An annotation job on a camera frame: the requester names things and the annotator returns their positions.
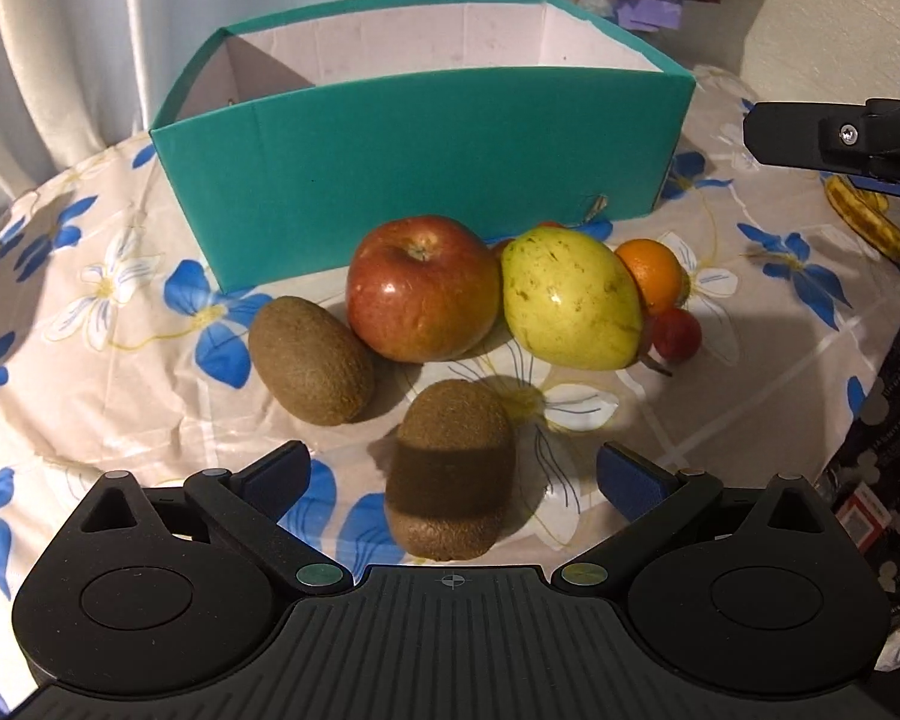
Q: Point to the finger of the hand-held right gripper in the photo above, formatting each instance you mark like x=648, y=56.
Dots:
x=787, y=135

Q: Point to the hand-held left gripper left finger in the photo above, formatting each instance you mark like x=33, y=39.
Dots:
x=274, y=476

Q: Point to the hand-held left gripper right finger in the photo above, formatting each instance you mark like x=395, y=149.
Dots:
x=634, y=484

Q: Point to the brown kiwi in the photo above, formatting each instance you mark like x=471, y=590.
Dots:
x=450, y=465
x=307, y=360

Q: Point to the yellow-green pear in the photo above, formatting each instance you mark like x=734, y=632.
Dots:
x=570, y=300

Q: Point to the red apple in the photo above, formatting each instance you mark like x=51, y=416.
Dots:
x=420, y=292

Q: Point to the teal cardboard box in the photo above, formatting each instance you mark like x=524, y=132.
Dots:
x=420, y=165

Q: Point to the floral tablecloth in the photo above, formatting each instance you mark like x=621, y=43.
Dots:
x=120, y=390

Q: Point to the purple packet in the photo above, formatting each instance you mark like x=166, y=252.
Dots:
x=649, y=13

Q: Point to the orange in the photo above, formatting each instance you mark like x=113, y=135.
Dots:
x=656, y=274

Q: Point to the dark printed bag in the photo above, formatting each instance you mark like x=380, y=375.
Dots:
x=885, y=427

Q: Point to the white curtain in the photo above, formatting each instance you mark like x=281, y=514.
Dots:
x=82, y=30

